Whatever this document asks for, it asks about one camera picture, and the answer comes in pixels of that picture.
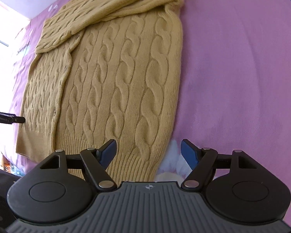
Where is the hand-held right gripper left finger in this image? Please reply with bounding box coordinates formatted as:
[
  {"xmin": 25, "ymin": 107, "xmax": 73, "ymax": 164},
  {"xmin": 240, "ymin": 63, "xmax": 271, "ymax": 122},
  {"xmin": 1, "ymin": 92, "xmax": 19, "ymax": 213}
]
[{"xmin": 39, "ymin": 139, "xmax": 118, "ymax": 191}]

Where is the pink floral bed sheet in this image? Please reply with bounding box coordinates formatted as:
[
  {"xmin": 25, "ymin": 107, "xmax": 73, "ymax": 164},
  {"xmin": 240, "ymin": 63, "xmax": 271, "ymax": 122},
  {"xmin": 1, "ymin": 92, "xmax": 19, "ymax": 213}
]
[{"xmin": 0, "ymin": 0, "xmax": 291, "ymax": 224}]

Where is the colourful patterned cloth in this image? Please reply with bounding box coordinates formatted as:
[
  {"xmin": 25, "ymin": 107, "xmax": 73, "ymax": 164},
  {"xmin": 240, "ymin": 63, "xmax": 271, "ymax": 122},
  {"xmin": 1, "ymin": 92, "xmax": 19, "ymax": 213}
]
[{"xmin": 0, "ymin": 141, "xmax": 25, "ymax": 176}]

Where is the yellow cable-knit cardigan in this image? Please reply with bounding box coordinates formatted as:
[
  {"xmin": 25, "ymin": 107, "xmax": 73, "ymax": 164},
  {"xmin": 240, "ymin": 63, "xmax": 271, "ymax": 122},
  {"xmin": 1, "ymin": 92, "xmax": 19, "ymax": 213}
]
[{"xmin": 16, "ymin": 0, "xmax": 192, "ymax": 183}]

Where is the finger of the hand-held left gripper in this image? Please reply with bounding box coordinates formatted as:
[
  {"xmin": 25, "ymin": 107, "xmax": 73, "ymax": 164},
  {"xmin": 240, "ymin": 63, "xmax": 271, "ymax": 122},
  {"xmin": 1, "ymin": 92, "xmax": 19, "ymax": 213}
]
[{"xmin": 0, "ymin": 111, "xmax": 26, "ymax": 125}]

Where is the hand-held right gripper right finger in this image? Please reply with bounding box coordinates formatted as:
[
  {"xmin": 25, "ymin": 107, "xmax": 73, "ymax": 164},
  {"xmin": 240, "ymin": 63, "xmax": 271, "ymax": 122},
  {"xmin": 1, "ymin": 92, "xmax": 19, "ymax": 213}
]
[{"xmin": 180, "ymin": 139, "xmax": 258, "ymax": 192}]

